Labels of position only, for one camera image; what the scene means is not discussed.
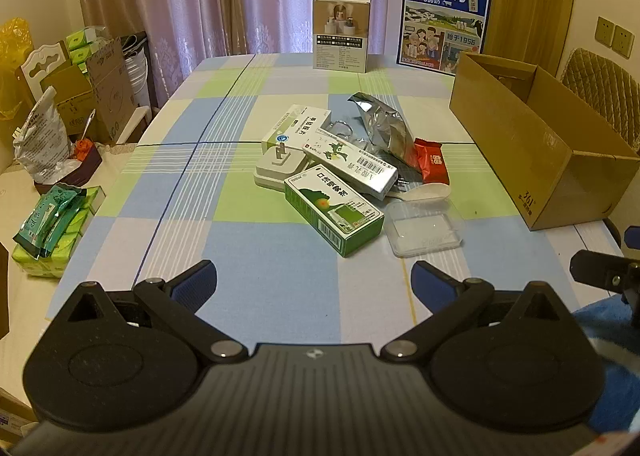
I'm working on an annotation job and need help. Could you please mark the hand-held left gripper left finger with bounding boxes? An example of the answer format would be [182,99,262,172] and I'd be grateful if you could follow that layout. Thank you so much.
[50,260,249,363]

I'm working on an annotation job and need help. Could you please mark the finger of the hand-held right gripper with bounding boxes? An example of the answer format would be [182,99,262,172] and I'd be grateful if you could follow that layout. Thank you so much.
[604,218,640,249]
[570,250,640,293]

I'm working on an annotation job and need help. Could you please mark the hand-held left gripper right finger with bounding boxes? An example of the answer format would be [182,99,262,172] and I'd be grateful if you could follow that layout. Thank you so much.
[381,260,581,362]

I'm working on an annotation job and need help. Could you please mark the brown cardboard box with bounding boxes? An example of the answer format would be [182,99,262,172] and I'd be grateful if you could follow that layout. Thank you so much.
[449,52,640,232]

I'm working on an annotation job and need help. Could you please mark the silver foil bag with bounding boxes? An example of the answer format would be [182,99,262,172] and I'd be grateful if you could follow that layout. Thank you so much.
[348,92,426,182]

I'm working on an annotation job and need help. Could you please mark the white and green medicine box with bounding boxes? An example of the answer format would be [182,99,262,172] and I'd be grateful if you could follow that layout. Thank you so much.
[261,104,332,154]

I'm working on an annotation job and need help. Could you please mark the clear plastic container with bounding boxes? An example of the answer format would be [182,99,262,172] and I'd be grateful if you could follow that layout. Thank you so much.
[385,198,465,258]

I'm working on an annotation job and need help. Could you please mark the checkered tablecloth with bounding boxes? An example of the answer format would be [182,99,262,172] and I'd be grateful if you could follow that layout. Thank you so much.
[47,52,626,352]

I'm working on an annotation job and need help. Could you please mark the red snack packet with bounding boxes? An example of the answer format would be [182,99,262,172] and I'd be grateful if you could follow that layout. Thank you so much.
[414,137,450,185]

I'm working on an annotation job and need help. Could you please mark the stack of light green packets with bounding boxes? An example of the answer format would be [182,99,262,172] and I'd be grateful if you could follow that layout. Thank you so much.
[12,186,104,279]

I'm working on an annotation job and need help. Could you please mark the white power adapter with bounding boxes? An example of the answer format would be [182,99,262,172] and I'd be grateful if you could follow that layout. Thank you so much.
[253,145,308,189]

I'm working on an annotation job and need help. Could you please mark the long white box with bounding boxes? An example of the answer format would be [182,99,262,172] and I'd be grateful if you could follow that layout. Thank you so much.
[302,128,398,202]

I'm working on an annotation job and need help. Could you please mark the quilted beige chair cushion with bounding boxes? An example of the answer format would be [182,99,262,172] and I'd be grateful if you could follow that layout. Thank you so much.
[560,48,640,157]

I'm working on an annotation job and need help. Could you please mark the teal foil packets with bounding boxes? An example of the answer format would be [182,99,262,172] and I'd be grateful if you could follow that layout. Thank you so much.
[12,183,88,258]

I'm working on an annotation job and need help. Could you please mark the dark brown wooden box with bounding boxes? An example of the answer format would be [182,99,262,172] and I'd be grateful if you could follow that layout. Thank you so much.
[34,138,103,187]

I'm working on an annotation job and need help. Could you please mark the white plastic bag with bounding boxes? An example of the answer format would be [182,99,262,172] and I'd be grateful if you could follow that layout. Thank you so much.
[12,86,71,182]

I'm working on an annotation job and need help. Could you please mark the printed cardboard storage box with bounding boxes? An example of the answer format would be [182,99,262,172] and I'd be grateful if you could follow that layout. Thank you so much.
[40,36,132,144]

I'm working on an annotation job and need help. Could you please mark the blue milk carton box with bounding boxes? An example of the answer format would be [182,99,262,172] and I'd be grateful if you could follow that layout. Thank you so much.
[397,0,493,74]

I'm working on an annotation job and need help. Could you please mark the stack of green tissue packs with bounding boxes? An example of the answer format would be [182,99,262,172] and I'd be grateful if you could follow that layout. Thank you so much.
[65,28,107,67]

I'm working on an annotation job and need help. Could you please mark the beige product box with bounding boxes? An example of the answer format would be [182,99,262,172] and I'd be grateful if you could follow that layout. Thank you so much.
[312,0,372,73]

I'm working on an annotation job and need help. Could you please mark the white carved board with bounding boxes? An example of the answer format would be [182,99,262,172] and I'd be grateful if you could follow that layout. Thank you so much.
[15,41,71,102]

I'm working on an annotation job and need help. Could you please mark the pink lace curtain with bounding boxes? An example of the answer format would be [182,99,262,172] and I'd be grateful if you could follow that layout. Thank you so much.
[72,0,391,107]

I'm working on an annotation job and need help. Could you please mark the yellow plastic bag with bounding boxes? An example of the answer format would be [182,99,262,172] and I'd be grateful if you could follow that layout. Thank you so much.
[0,18,37,123]

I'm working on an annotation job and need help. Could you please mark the beige wall socket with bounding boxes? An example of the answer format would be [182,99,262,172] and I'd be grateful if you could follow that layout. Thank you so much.
[596,16,616,47]
[614,25,635,58]

